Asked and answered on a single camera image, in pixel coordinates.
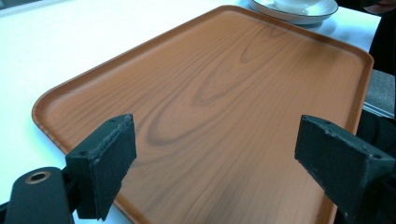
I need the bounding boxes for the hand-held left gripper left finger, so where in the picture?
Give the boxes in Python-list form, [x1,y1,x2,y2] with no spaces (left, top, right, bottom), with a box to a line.
[64,113,138,221]

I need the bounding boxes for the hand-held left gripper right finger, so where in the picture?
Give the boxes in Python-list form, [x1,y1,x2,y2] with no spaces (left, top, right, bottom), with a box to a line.
[293,114,396,224]

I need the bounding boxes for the brown wood-grain tray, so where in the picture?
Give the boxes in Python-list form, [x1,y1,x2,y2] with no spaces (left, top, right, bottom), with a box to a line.
[31,4,375,224]

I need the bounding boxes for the white bowl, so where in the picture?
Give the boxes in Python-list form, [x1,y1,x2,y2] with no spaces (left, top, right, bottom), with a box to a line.
[247,0,339,25]

